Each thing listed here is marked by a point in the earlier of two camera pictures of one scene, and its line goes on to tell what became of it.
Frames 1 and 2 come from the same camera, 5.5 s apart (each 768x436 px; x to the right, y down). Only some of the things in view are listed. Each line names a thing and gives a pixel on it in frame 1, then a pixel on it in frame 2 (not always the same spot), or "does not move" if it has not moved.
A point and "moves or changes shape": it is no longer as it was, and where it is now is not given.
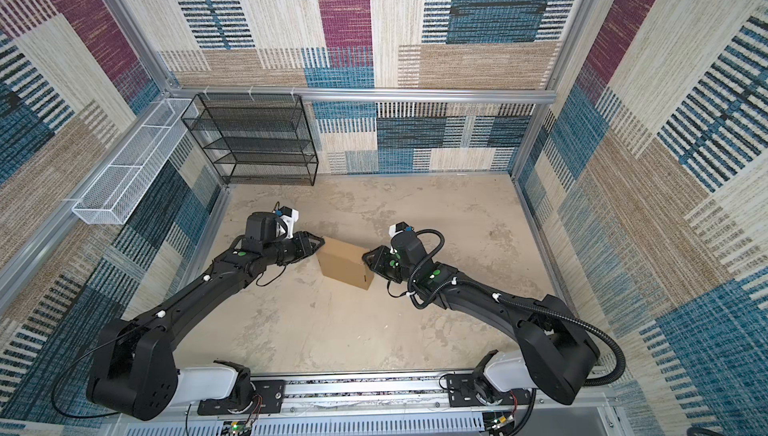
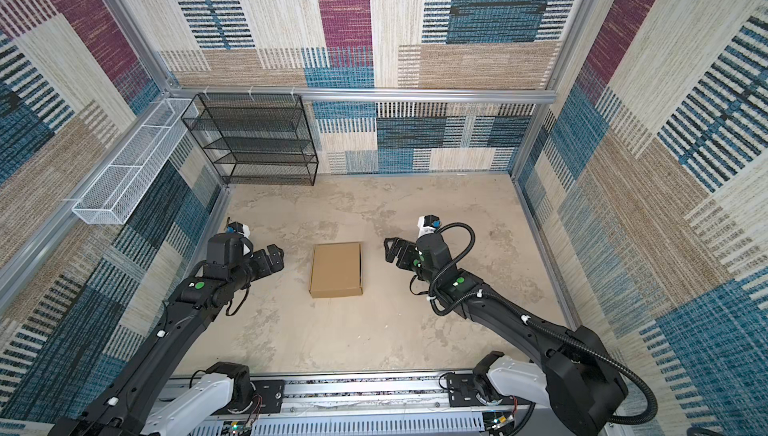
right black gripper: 376,263 to 407,250
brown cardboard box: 345,263 moves or changes shape
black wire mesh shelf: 255,139 does not move
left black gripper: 305,247 to 266,268
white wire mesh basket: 115,191 does not move
